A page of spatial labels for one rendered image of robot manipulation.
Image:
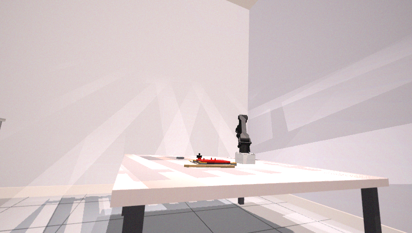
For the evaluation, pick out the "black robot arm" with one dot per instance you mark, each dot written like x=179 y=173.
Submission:
x=242 y=135

